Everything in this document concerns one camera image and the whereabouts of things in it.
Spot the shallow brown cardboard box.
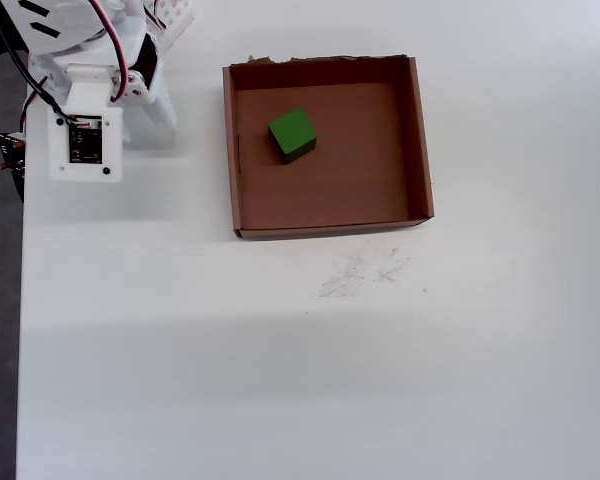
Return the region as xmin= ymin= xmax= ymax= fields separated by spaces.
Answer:
xmin=221 ymin=53 xmax=436 ymax=242

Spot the black camera cable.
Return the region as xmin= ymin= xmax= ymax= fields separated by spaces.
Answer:
xmin=0 ymin=0 xmax=79 ymax=124

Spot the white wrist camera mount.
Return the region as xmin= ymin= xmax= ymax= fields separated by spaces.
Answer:
xmin=46 ymin=62 xmax=125 ymax=185

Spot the green cube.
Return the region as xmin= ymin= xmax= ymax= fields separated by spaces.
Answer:
xmin=267 ymin=106 xmax=319 ymax=166

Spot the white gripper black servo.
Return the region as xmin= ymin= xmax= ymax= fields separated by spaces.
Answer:
xmin=114 ymin=33 xmax=178 ymax=149

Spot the red black servo cable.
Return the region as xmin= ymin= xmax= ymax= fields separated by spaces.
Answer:
xmin=142 ymin=0 xmax=167 ymax=32
xmin=88 ymin=0 xmax=134 ymax=99

